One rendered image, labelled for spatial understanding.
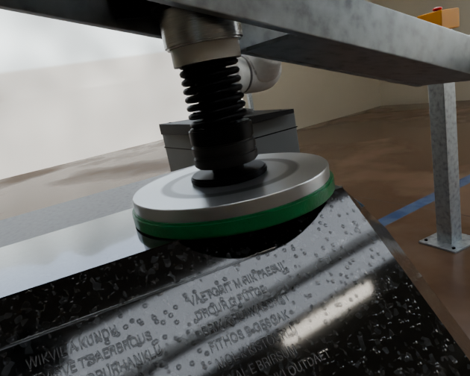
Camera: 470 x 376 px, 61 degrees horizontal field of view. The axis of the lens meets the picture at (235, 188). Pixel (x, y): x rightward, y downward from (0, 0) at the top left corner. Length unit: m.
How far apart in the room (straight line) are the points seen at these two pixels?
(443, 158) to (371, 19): 1.64
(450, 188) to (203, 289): 1.87
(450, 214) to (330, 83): 5.63
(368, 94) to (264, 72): 6.69
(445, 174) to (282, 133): 0.88
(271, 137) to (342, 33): 1.09
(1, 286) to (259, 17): 0.32
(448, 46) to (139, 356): 0.51
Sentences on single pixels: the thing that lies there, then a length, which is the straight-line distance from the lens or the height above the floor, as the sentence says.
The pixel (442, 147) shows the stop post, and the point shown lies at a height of 0.49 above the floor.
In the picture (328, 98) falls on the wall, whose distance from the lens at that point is 7.53.
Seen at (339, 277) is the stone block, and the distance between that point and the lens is 0.38.
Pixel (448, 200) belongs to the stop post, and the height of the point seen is 0.24.
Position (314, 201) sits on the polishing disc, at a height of 0.83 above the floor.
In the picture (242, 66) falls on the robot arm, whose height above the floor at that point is 1.00.
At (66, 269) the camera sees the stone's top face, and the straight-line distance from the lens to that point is 0.37.
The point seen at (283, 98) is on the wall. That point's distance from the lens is 6.83.
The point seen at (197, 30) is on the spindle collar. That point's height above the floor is 1.00.
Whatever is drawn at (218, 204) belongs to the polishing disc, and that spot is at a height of 0.85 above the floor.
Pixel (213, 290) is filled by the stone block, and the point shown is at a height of 0.78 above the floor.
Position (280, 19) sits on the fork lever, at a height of 0.99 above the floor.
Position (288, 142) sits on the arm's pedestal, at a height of 0.69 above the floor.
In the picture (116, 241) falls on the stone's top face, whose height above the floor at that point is 0.82.
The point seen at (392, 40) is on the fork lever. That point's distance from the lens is 0.52.
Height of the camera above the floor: 0.94
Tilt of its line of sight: 14 degrees down
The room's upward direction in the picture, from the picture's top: 11 degrees counter-clockwise
